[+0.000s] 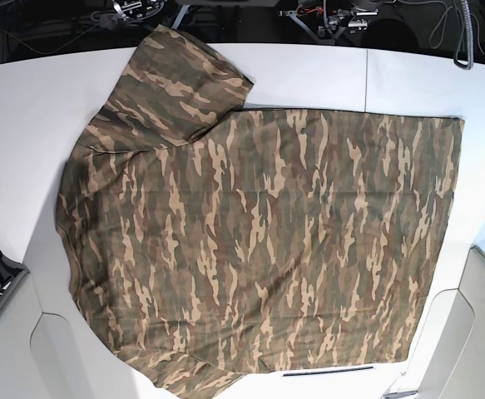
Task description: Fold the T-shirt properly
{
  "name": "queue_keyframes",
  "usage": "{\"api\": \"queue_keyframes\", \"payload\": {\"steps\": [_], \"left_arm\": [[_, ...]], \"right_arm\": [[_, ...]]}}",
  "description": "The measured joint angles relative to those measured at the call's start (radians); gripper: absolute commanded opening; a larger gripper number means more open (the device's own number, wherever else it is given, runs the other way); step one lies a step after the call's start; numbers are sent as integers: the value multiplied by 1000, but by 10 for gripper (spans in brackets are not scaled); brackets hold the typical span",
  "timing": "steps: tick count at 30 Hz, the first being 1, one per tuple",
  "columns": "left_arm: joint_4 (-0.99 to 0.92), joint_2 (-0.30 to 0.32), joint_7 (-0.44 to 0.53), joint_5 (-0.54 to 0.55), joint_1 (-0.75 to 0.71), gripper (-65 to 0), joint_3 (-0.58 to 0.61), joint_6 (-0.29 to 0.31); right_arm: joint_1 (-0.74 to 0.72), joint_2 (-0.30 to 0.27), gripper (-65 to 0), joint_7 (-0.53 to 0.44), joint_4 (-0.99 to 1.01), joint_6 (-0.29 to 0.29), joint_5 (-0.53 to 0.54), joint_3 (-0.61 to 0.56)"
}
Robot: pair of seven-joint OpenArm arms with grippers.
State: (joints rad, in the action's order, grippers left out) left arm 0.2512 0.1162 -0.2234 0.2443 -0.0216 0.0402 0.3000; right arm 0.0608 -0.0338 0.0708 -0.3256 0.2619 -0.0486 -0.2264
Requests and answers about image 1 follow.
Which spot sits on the camouflage T-shirt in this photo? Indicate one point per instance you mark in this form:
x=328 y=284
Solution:
x=207 y=242

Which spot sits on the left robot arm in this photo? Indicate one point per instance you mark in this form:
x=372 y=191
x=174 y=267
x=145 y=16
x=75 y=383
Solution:
x=324 y=18

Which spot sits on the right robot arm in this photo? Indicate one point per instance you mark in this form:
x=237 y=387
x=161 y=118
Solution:
x=134 y=14

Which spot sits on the dark round stool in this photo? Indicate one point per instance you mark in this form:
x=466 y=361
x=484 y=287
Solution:
x=389 y=34

